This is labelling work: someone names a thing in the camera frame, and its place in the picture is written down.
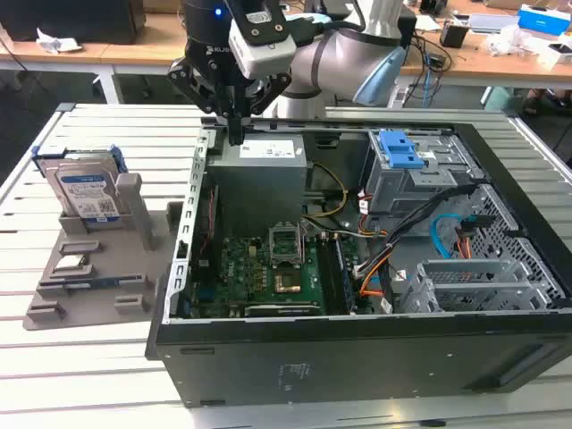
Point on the black graphics card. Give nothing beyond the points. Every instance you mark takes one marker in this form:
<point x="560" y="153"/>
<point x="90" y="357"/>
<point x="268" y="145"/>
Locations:
<point x="281" y="309"/>

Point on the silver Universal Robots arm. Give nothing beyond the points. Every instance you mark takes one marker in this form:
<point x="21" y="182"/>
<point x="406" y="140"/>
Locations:
<point x="330" y="58"/>

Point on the black RAM slot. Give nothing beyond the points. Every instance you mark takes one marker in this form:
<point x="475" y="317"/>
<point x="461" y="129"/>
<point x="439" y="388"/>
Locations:
<point x="328" y="277"/>

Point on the grey tray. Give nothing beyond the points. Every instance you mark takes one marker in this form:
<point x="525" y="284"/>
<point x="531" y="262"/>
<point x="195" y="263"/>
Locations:
<point x="491" y="23"/>

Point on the hard disk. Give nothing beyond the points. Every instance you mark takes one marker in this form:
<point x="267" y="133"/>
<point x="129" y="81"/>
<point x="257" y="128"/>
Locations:
<point x="85" y="192"/>

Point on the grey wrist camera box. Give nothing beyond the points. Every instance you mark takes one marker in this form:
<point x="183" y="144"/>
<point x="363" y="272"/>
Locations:
<point x="268" y="60"/>

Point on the CPU socket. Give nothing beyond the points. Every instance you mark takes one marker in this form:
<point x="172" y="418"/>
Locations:
<point x="289" y="282"/>

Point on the green motherboard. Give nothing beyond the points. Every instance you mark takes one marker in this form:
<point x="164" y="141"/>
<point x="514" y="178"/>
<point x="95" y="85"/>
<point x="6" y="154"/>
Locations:
<point x="241" y="268"/>

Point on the grey power supply unit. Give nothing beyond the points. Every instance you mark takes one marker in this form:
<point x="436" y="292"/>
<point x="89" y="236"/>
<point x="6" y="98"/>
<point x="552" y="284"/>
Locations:
<point x="254" y="187"/>

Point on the blue cardboard box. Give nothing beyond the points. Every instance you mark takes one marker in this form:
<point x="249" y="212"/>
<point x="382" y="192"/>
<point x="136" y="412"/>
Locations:
<point x="543" y="20"/>

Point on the blue plastic drive latch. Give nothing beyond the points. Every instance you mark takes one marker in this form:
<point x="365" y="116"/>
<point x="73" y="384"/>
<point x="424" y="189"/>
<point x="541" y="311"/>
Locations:
<point x="397" y="152"/>

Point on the silver CPU chip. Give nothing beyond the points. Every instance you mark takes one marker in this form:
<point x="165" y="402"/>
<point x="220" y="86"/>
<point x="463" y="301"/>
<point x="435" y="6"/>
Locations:
<point x="71" y="263"/>

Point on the wooden desk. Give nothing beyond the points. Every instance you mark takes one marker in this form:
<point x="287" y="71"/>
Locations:
<point x="147" y="49"/>

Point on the white box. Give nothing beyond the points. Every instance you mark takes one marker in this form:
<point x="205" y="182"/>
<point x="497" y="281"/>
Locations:
<point x="558" y="56"/>

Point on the grey optical drive cage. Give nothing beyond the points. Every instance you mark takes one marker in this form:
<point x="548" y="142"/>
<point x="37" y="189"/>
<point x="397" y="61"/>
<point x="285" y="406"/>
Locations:
<point x="402" y="187"/>

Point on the black PC case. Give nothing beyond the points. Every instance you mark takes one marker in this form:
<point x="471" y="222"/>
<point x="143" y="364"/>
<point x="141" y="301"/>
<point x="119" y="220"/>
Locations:
<point x="357" y="366"/>

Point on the grey parts rack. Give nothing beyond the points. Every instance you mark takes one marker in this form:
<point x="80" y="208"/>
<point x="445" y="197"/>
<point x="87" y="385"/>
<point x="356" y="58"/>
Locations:
<point x="114" y="252"/>

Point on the clear plastic bag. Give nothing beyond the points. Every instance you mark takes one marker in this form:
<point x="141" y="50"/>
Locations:
<point x="509" y="40"/>

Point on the white power strip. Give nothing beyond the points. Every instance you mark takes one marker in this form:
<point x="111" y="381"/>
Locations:
<point x="400" y="96"/>

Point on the blue RAM stick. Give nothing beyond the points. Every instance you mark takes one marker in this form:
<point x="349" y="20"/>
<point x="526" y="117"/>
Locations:
<point x="98" y="282"/>

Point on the large black box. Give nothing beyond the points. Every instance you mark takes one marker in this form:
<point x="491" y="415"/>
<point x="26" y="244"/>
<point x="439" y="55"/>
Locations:
<point x="67" y="20"/>

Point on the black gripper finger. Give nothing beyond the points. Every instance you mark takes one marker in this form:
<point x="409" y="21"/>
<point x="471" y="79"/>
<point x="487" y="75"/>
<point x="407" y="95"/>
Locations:
<point x="268" y="96"/>
<point x="187" y="78"/>

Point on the crumpled white paper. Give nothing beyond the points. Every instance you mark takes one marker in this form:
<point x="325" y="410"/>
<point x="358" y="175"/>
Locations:
<point x="56" y="44"/>

